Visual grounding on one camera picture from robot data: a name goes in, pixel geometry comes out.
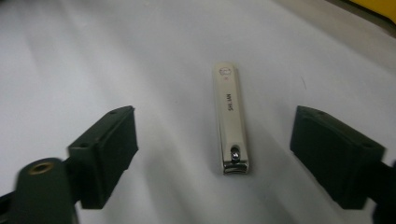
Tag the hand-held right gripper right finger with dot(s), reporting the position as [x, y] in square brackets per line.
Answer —
[336, 155]

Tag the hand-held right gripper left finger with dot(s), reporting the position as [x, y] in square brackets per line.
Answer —
[106, 155]

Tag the silver nail clipper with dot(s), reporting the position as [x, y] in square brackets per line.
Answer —
[230, 124]

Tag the yellow and black organizer case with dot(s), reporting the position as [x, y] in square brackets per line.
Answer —
[378, 6]

